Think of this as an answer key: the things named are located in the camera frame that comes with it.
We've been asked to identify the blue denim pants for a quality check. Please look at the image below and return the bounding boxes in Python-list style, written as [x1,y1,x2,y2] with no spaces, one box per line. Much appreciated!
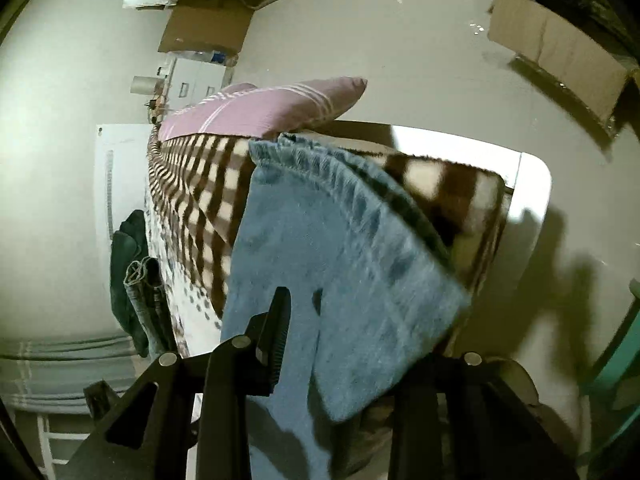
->
[222,134,471,479]

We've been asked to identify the floral bedspread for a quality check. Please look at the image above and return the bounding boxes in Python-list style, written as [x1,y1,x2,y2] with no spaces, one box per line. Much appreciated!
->
[143,192,221,358]

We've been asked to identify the folded dark jeans stack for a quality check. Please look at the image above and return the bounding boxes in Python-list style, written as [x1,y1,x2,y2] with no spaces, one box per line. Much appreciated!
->
[124,256,177,361]

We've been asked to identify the green striped folded cloth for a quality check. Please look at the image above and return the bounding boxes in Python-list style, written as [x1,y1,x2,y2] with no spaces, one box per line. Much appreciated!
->
[1,335,150,415]

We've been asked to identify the dark green garment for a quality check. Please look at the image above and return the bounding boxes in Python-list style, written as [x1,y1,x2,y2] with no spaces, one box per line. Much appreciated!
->
[110,209,149,358]

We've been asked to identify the brown checkered blanket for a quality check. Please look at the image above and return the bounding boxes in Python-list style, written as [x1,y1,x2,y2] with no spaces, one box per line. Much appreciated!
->
[148,132,511,315]

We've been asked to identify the pink striped pillow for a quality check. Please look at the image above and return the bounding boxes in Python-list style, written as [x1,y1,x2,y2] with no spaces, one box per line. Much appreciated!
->
[157,77,368,142]

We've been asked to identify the white drawer cabinet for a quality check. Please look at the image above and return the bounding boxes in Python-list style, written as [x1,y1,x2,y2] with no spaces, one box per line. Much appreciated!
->
[162,56,234,112]

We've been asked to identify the cardboard box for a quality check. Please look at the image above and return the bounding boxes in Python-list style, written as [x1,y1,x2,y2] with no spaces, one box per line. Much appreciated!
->
[488,0,639,138]

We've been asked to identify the flattened cardboard sheet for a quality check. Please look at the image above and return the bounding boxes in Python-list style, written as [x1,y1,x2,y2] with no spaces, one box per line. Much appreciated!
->
[157,0,254,55]

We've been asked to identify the white bed frame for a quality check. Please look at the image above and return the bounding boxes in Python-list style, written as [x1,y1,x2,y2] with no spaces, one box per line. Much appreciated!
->
[294,120,554,311]

